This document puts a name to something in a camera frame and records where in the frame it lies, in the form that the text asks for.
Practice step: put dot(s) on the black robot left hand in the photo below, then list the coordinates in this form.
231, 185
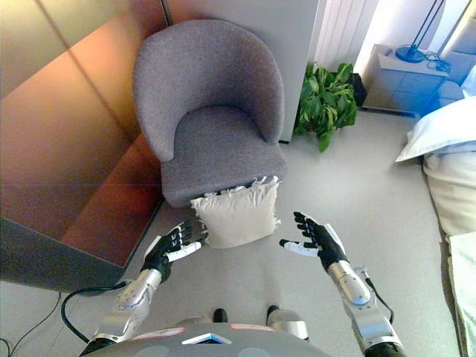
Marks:
163, 249

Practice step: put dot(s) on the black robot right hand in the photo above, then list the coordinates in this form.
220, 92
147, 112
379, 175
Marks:
327, 245

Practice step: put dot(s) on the white fringed throw pillow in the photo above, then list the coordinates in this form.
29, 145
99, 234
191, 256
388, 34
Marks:
238, 219

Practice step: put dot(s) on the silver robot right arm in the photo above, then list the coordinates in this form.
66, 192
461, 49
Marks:
353, 290

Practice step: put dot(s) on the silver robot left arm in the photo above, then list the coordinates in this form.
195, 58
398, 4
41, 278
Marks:
130, 297

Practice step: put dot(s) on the light blue bed pillow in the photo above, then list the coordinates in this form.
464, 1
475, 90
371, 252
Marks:
442, 126

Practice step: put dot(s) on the silver robot right leg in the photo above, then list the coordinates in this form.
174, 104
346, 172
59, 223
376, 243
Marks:
286, 321

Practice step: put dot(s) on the silver robot leg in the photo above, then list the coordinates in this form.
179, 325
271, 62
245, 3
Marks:
220, 316
286, 321

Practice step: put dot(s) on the silver robot left leg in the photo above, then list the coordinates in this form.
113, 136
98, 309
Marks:
220, 316

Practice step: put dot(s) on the grey robot torso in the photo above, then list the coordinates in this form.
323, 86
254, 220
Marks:
208, 344

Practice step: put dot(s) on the cream duvet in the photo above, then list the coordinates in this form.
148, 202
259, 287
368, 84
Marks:
457, 193

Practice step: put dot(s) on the green leafy house plant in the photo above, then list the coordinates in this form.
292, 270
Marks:
323, 100

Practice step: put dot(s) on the glossy brown wardrobe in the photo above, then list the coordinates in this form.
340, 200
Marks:
56, 148

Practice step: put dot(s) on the white green patterned blanket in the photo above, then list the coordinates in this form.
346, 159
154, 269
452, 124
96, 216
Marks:
466, 297

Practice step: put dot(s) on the black plant pot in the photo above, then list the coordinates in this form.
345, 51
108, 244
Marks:
359, 89

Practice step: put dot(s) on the white nightstand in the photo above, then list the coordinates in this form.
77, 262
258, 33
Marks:
401, 85

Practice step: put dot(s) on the grey upholstered armchair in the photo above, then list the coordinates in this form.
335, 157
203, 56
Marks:
208, 67

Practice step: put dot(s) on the blue floor lamp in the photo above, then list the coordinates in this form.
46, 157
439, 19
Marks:
409, 54

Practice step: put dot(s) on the white ribbed curtain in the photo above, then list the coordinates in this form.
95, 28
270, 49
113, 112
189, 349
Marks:
342, 33

